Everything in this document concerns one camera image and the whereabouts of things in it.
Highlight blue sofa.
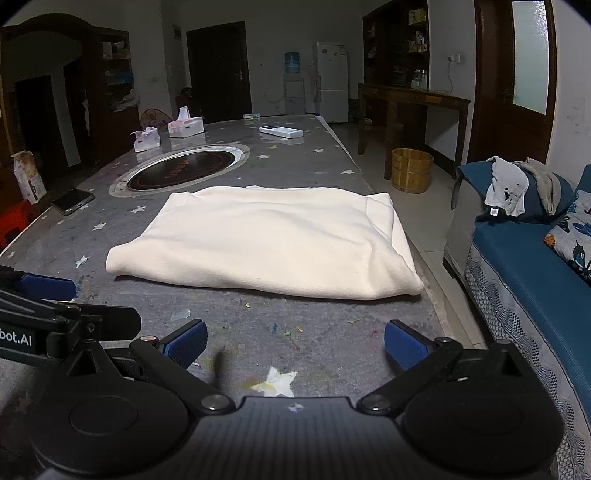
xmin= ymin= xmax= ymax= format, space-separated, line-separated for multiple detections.
xmin=443 ymin=161 xmax=591 ymax=480

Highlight white remote control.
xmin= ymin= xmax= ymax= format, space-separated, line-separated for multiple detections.
xmin=259 ymin=124 xmax=304 ymax=139

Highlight dark wooden side table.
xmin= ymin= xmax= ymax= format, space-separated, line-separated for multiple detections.
xmin=358 ymin=83 xmax=471 ymax=181

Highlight white plastic bag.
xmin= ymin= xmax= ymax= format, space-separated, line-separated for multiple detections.
xmin=113 ymin=90 xmax=139 ymax=112

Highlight cream sweatshirt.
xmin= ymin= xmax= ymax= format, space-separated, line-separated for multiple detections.
xmin=105 ymin=185 xmax=424 ymax=301

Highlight dark wooden wall cabinet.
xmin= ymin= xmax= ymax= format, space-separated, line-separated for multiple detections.
xmin=0 ymin=13 xmax=141 ymax=204

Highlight pink tissue box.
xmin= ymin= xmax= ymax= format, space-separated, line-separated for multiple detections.
xmin=167 ymin=106 xmax=205 ymax=138

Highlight white refrigerator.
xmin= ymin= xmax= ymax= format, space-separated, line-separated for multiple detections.
xmin=316 ymin=42 xmax=349 ymax=123

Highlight grey star-print tablecloth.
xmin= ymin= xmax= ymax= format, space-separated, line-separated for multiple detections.
xmin=0 ymin=114 xmax=458 ymax=446

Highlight beige garment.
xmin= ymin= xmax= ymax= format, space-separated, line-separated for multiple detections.
xmin=512 ymin=158 xmax=574 ymax=216

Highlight electric floor fan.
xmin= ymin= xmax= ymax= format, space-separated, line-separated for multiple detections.
xmin=140 ymin=108 xmax=172 ymax=131

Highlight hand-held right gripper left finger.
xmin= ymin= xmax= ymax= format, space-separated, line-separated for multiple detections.
xmin=59 ymin=318 xmax=235 ymax=416

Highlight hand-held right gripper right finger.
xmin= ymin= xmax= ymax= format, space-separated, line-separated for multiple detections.
xmin=358 ymin=318 xmax=531 ymax=416

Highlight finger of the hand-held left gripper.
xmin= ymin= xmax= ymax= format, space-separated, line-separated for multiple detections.
xmin=0 ymin=266 xmax=78 ymax=303
xmin=44 ymin=302 xmax=142 ymax=361

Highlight paper flour bag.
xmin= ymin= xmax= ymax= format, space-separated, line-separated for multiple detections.
xmin=10 ymin=150 xmax=45 ymax=205

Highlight dark wooden shelf unit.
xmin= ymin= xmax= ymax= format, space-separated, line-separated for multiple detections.
xmin=362 ymin=0 xmax=430 ymax=90

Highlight butterfly print cushion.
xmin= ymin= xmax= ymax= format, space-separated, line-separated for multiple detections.
xmin=543 ymin=189 xmax=591 ymax=284

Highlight dark entrance door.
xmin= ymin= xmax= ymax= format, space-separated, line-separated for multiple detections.
xmin=186 ymin=21 xmax=252 ymax=124

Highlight wooden door with glass pane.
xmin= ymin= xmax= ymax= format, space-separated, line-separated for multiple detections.
xmin=466 ymin=0 xmax=561 ymax=164

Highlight white water dispenser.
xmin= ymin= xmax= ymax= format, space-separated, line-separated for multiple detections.
xmin=283 ymin=74 xmax=305 ymax=115

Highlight round black induction cooktop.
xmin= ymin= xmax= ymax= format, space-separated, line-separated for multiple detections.
xmin=109 ymin=143 xmax=250 ymax=196

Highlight smartphone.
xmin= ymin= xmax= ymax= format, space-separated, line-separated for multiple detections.
xmin=51 ymin=188 xmax=96 ymax=216

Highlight wooden bucket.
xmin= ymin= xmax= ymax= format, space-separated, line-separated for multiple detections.
xmin=392 ymin=148 xmax=435 ymax=194

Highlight white tissue pack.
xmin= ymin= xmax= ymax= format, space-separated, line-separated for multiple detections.
xmin=131 ymin=127 xmax=162 ymax=153

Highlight grey white cloth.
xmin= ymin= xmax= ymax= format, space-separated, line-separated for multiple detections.
xmin=484 ymin=156 xmax=530 ymax=217

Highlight red plastic stool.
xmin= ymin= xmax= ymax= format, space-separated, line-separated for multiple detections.
xmin=0 ymin=199 xmax=33 ymax=250

